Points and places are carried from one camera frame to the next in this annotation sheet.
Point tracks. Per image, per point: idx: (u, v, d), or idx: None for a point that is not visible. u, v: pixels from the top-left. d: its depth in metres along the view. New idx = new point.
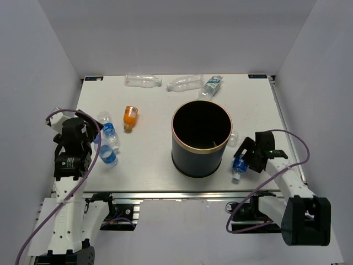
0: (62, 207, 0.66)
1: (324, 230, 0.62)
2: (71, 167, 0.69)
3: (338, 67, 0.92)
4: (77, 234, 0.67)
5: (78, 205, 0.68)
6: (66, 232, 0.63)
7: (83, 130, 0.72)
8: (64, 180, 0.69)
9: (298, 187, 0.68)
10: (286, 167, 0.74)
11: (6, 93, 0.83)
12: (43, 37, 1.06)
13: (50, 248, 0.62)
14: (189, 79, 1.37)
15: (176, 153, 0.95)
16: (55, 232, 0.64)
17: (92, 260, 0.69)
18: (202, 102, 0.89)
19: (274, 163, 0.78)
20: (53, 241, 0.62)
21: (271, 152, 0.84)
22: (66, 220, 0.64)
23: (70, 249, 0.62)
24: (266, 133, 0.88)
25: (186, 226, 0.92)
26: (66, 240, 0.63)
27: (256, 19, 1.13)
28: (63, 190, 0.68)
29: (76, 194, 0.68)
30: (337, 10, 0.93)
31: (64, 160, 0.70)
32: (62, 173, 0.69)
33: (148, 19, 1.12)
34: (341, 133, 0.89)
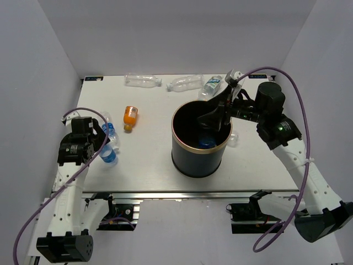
0: (63, 190, 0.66)
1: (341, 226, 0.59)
2: (74, 153, 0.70)
3: (337, 67, 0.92)
4: (78, 220, 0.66)
5: (79, 189, 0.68)
6: (66, 215, 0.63)
7: (90, 124, 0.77)
8: (67, 165, 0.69)
9: (324, 194, 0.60)
10: (307, 162, 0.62)
11: (7, 93, 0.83)
12: (43, 36, 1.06)
13: (49, 230, 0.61)
14: (189, 79, 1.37)
15: (176, 153, 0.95)
16: (55, 214, 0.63)
17: (90, 249, 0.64)
18: (201, 102, 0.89)
19: (289, 153, 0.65)
20: (52, 223, 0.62)
21: (281, 131, 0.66)
22: (67, 202, 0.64)
23: (69, 232, 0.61)
24: (276, 96, 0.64)
25: (185, 226, 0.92)
26: (66, 223, 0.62)
27: (256, 19, 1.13)
28: (65, 174, 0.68)
29: (78, 180, 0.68)
30: (338, 9, 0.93)
31: (69, 147, 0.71)
32: (65, 159, 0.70)
33: (148, 19, 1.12)
34: (341, 133, 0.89)
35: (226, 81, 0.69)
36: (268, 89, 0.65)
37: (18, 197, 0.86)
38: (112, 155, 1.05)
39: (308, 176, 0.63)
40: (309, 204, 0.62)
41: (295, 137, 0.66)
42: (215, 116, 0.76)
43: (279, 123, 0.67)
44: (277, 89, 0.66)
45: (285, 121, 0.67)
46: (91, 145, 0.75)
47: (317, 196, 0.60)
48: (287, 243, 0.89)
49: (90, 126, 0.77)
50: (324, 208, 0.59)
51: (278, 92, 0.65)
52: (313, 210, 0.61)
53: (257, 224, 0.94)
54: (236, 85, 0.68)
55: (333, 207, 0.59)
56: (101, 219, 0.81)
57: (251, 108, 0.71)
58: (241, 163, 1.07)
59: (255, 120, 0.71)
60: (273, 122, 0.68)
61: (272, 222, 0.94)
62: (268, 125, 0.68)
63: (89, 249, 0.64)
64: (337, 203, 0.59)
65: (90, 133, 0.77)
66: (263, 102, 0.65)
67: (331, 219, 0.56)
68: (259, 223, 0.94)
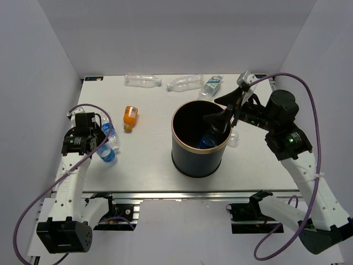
0: (65, 178, 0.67)
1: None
2: (78, 144, 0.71)
3: (337, 67, 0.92)
4: (78, 208, 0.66)
5: (80, 178, 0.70)
6: (67, 201, 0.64)
7: (92, 118, 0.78)
8: (70, 155, 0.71)
9: (332, 211, 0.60)
10: (316, 178, 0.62)
11: (7, 94, 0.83)
12: (44, 37, 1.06)
13: (51, 216, 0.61)
14: (189, 79, 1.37)
15: (176, 153, 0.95)
16: (57, 201, 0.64)
17: (89, 242, 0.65)
18: (202, 102, 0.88)
19: (299, 167, 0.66)
20: (53, 209, 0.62)
21: (291, 143, 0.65)
22: (69, 189, 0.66)
23: (70, 217, 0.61)
24: (289, 106, 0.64)
25: (186, 226, 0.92)
26: (67, 208, 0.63)
27: (256, 19, 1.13)
28: (68, 163, 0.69)
29: (80, 169, 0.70)
30: (338, 9, 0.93)
31: (73, 138, 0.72)
32: (69, 149, 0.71)
33: (148, 19, 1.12)
34: (341, 133, 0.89)
35: (237, 84, 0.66)
36: (281, 98, 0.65)
37: (18, 197, 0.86)
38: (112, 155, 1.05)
39: (317, 191, 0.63)
40: (316, 219, 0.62)
41: (305, 149, 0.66)
42: (222, 117, 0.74)
43: (289, 134, 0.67)
44: (290, 99, 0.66)
45: (295, 132, 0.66)
46: (94, 138, 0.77)
47: (325, 212, 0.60)
48: (287, 243, 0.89)
49: (92, 121, 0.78)
50: (331, 226, 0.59)
51: (291, 102, 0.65)
52: (319, 224, 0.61)
53: (257, 224, 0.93)
54: (247, 89, 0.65)
55: (342, 224, 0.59)
56: (100, 216, 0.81)
57: (261, 114, 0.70)
58: (241, 163, 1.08)
59: (263, 127, 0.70)
60: (283, 132, 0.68)
61: (272, 222, 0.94)
62: (278, 135, 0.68)
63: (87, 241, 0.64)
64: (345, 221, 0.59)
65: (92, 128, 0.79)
66: (276, 111, 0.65)
67: (339, 237, 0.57)
68: (259, 223, 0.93)
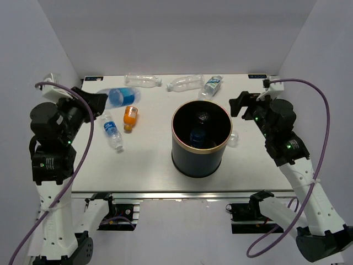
0: (48, 215, 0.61)
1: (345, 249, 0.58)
2: (52, 168, 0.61)
3: (337, 67, 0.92)
4: (72, 237, 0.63)
5: (65, 207, 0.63)
6: (58, 239, 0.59)
7: (57, 122, 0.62)
8: (47, 184, 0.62)
9: (327, 216, 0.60)
10: (312, 183, 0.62)
11: (7, 94, 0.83)
12: (43, 36, 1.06)
13: (43, 255, 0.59)
14: (189, 79, 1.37)
15: (176, 153, 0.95)
16: (46, 238, 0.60)
17: (90, 251, 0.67)
18: (202, 102, 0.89)
19: (296, 173, 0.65)
20: (45, 248, 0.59)
21: (288, 149, 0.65)
22: (55, 226, 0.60)
23: (65, 254, 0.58)
24: (288, 114, 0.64)
25: (186, 226, 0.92)
26: (58, 246, 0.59)
27: (256, 19, 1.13)
28: (47, 195, 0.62)
29: (63, 199, 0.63)
30: (338, 9, 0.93)
31: (43, 160, 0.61)
32: (43, 175, 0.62)
33: (147, 19, 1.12)
34: (340, 133, 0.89)
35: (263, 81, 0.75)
36: (281, 106, 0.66)
37: (19, 197, 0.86)
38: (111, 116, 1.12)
39: (312, 196, 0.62)
40: (312, 224, 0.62)
41: (303, 156, 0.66)
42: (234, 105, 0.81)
43: (288, 141, 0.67)
44: (289, 107, 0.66)
45: (294, 140, 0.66)
46: (69, 150, 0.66)
47: (319, 217, 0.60)
48: (287, 243, 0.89)
49: (59, 124, 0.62)
50: (326, 231, 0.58)
51: (289, 111, 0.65)
52: (315, 229, 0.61)
53: (257, 224, 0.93)
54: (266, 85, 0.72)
55: (337, 229, 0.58)
56: (101, 219, 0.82)
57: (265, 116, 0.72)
58: (241, 163, 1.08)
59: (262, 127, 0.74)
60: (282, 137, 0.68)
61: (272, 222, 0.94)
62: (276, 142, 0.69)
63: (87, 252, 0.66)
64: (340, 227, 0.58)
65: (61, 131, 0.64)
66: (274, 118, 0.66)
67: (333, 241, 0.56)
68: (259, 223, 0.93)
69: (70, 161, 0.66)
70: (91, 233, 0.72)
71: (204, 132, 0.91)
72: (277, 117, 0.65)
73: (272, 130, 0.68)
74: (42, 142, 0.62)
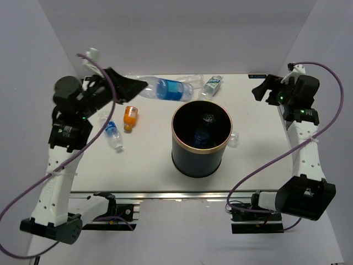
0: (50, 178, 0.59)
1: (316, 212, 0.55)
2: (67, 137, 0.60)
3: (336, 67, 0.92)
4: (64, 207, 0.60)
5: (68, 176, 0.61)
6: (51, 204, 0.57)
7: (78, 97, 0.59)
8: (58, 149, 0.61)
9: (310, 166, 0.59)
10: (309, 138, 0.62)
11: (7, 94, 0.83)
12: (43, 36, 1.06)
13: (33, 216, 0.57)
14: (189, 79, 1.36)
15: (176, 154, 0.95)
16: (41, 200, 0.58)
17: (78, 233, 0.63)
18: (202, 102, 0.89)
19: (297, 128, 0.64)
20: (37, 210, 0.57)
21: (300, 112, 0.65)
22: (52, 191, 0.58)
23: (52, 222, 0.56)
24: (311, 83, 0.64)
25: (185, 226, 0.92)
26: (49, 213, 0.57)
27: (256, 19, 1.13)
28: (55, 159, 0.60)
29: (69, 167, 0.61)
30: (338, 9, 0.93)
31: (61, 128, 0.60)
32: (57, 141, 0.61)
33: (147, 18, 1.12)
34: (340, 133, 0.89)
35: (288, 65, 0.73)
36: (305, 77, 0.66)
37: (18, 197, 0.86)
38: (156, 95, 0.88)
39: (303, 149, 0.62)
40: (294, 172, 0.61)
41: (311, 122, 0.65)
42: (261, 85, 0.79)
43: (303, 108, 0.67)
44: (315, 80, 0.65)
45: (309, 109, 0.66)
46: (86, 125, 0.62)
47: (301, 164, 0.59)
48: (287, 243, 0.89)
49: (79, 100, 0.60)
50: (302, 174, 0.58)
51: (314, 81, 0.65)
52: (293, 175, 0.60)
53: (257, 224, 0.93)
54: (292, 67, 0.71)
55: (314, 179, 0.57)
56: (99, 215, 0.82)
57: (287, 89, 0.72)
58: (241, 163, 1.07)
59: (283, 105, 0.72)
60: (299, 106, 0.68)
61: (272, 222, 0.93)
62: (294, 107, 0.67)
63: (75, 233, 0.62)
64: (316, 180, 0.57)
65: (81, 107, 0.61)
66: (297, 83, 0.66)
67: (305, 180, 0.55)
68: (259, 223, 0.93)
69: (86, 137, 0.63)
70: (85, 221, 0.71)
71: (208, 136, 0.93)
72: (300, 83, 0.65)
73: (291, 100, 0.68)
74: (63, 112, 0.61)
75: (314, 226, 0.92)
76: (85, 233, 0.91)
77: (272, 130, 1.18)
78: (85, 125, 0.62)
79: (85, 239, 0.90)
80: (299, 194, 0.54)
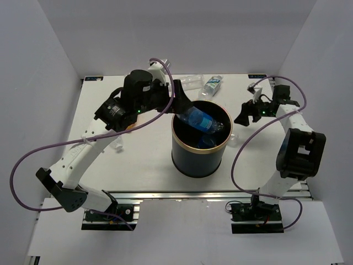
0: (81, 143, 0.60)
1: (314, 161, 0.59)
2: (112, 116, 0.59)
3: (336, 67, 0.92)
4: (78, 176, 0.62)
5: (95, 150, 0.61)
6: (69, 166, 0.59)
7: (144, 89, 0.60)
8: (99, 122, 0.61)
9: (299, 125, 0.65)
10: (294, 110, 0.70)
11: (7, 94, 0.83)
12: (43, 36, 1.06)
13: (51, 168, 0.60)
14: (189, 79, 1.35)
15: (176, 154, 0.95)
16: (63, 158, 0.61)
17: (78, 205, 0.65)
18: (202, 102, 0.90)
19: (283, 107, 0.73)
20: (56, 164, 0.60)
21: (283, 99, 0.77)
22: (76, 155, 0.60)
23: (61, 183, 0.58)
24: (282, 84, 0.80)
25: (185, 226, 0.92)
26: (63, 172, 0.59)
27: (256, 19, 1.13)
28: (92, 130, 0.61)
29: (100, 142, 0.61)
30: (338, 9, 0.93)
31: (111, 105, 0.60)
32: (102, 116, 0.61)
33: (146, 18, 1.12)
34: (338, 133, 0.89)
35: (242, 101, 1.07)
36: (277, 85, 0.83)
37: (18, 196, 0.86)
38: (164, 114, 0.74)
39: (291, 115, 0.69)
40: None
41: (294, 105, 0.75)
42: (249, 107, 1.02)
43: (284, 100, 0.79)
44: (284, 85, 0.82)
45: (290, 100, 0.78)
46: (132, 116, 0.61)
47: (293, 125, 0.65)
48: (287, 243, 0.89)
49: (143, 91, 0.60)
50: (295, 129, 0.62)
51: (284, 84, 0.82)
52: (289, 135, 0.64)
53: (257, 224, 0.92)
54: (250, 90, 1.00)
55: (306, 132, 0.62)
56: (100, 210, 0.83)
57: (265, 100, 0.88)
58: (241, 163, 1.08)
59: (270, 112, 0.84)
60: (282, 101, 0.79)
61: (272, 222, 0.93)
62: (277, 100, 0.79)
63: (75, 204, 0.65)
64: (308, 133, 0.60)
65: (140, 99, 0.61)
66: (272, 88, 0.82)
67: (298, 133, 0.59)
68: (259, 223, 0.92)
69: (127, 124, 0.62)
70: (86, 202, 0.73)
71: (214, 143, 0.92)
72: (276, 88, 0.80)
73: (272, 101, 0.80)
74: (123, 95, 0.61)
75: (314, 226, 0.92)
76: (85, 233, 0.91)
77: (272, 130, 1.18)
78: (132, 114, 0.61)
79: (85, 239, 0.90)
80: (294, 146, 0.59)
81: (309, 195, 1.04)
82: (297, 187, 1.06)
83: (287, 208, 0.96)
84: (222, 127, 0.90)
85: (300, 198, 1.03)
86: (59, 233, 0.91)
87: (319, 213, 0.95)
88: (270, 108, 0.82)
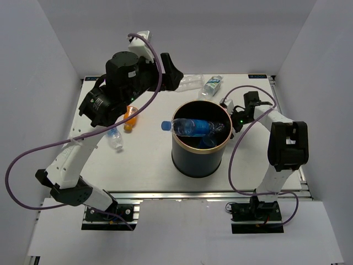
0: (70, 143, 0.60)
1: (303, 147, 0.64)
2: (96, 109, 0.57)
3: (336, 67, 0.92)
4: (76, 173, 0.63)
5: (86, 148, 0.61)
6: (62, 168, 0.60)
7: (129, 74, 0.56)
8: (85, 120, 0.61)
9: (279, 118, 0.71)
10: (271, 109, 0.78)
11: (7, 93, 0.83)
12: (43, 36, 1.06)
13: (47, 170, 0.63)
14: (189, 79, 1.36)
15: (176, 154, 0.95)
16: (57, 159, 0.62)
17: (84, 199, 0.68)
18: (201, 102, 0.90)
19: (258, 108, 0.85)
20: (52, 166, 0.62)
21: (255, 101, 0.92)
22: (67, 156, 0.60)
23: (58, 185, 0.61)
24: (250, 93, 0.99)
25: (185, 226, 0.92)
26: (58, 173, 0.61)
27: (256, 19, 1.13)
28: (79, 128, 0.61)
29: (88, 140, 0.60)
30: (338, 9, 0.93)
31: (95, 97, 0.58)
32: (87, 110, 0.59)
33: (147, 18, 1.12)
34: (338, 133, 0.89)
35: None
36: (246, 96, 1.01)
37: (18, 197, 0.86)
38: (164, 124, 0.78)
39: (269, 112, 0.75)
40: None
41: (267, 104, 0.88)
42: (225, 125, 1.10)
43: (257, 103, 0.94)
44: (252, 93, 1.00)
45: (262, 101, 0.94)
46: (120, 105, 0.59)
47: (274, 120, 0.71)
48: (287, 243, 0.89)
49: (130, 77, 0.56)
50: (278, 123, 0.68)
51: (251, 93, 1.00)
52: None
53: (257, 224, 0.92)
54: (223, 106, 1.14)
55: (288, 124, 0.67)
56: (101, 209, 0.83)
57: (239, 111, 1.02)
58: (241, 163, 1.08)
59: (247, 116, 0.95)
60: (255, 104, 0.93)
61: (272, 222, 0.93)
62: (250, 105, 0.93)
63: (80, 199, 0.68)
64: (290, 124, 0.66)
65: (127, 85, 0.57)
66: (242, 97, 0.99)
67: (282, 125, 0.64)
68: (259, 223, 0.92)
69: (115, 116, 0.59)
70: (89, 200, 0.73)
71: (215, 144, 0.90)
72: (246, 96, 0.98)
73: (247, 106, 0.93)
74: (107, 83, 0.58)
75: (314, 226, 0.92)
76: (84, 233, 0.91)
77: (265, 130, 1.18)
78: (118, 104, 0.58)
79: (85, 239, 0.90)
80: (281, 137, 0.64)
81: (309, 195, 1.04)
82: (298, 187, 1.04)
83: (287, 207, 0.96)
84: (222, 127, 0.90)
85: (300, 198, 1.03)
86: (59, 233, 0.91)
87: (319, 212, 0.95)
88: (246, 114, 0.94)
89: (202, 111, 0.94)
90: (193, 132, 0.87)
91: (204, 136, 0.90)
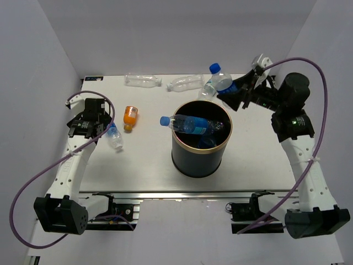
0: (68, 158, 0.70)
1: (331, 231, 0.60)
2: (85, 129, 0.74)
3: (336, 68, 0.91)
4: (76, 188, 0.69)
5: (83, 160, 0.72)
6: (67, 180, 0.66)
7: (101, 105, 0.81)
8: (78, 137, 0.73)
9: (319, 193, 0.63)
10: (311, 159, 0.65)
11: (7, 94, 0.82)
12: (43, 37, 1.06)
13: (49, 192, 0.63)
14: (189, 79, 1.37)
15: (176, 154, 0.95)
16: (57, 179, 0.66)
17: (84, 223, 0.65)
18: (201, 102, 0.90)
19: (296, 147, 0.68)
20: (53, 186, 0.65)
21: (293, 125, 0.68)
22: (70, 169, 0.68)
23: (67, 195, 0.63)
24: (302, 90, 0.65)
25: (185, 225, 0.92)
26: (65, 186, 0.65)
27: (256, 19, 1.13)
28: (73, 143, 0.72)
29: (84, 152, 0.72)
30: (338, 10, 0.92)
31: (80, 122, 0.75)
32: (77, 132, 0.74)
33: (147, 18, 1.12)
34: (339, 134, 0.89)
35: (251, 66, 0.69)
36: (296, 81, 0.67)
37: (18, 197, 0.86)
38: (162, 120, 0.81)
39: (309, 174, 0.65)
40: (303, 200, 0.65)
41: (307, 134, 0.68)
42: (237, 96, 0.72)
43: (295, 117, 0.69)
44: (304, 83, 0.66)
45: (300, 117, 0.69)
46: (101, 125, 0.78)
47: (311, 194, 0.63)
48: (287, 243, 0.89)
49: (102, 107, 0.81)
50: (315, 207, 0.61)
51: (305, 86, 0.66)
52: (304, 205, 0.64)
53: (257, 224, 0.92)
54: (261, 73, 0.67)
55: (326, 208, 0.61)
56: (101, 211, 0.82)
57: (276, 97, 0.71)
58: (242, 163, 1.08)
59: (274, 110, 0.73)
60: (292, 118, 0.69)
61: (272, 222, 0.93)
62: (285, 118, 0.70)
63: (82, 223, 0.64)
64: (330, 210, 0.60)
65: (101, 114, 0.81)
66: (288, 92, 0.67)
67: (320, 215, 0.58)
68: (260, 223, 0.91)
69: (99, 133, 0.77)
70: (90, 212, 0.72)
71: (215, 144, 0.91)
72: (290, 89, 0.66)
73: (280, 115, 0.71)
74: (84, 115, 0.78)
75: None
76: (84, 233, 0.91)
77: (265, 130, 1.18)
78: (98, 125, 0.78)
79: (85, 239, 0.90)
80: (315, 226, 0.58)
81: None
82: None
83: None
84: (222, 126, 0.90)
85: None
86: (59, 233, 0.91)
87: None
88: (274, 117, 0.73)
89: (198, 111, 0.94)
90: (192, 128, 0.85)
91: (202, 132, 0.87)
